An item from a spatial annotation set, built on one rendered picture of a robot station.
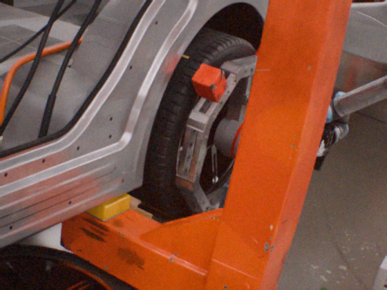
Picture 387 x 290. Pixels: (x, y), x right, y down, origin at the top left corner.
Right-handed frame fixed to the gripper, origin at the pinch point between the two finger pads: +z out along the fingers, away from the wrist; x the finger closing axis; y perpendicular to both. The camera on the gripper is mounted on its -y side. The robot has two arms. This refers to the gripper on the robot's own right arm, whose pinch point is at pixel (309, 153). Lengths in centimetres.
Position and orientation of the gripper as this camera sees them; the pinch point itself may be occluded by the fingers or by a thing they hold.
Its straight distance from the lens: 250.6
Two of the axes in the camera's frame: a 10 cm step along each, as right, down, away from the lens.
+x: 8.4, 3.4, -4.2
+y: 1.9, -9.2, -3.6
